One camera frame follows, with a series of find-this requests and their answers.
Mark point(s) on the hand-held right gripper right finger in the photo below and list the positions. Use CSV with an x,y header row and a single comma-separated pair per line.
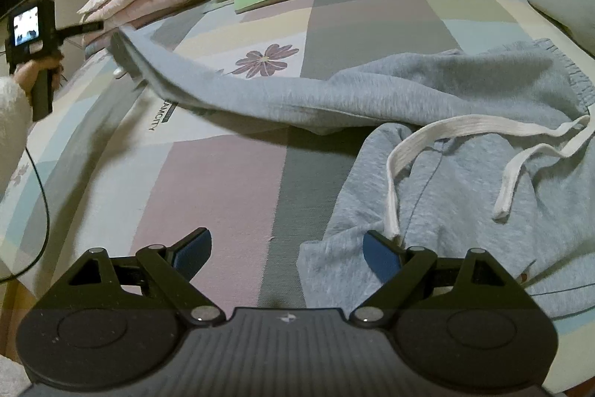
x,y
379,255

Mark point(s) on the person's left hand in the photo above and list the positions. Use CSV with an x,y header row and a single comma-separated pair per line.
x,y
23,77

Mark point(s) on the small white object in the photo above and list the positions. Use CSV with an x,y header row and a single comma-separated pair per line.
x,y
120,73

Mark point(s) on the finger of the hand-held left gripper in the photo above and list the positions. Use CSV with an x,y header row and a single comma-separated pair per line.
x,y
79,29

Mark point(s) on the patchwork bed sheet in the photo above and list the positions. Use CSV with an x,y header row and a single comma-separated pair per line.
x,y
232,192

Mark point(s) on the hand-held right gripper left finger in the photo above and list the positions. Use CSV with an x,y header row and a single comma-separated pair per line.
x,y
193,250

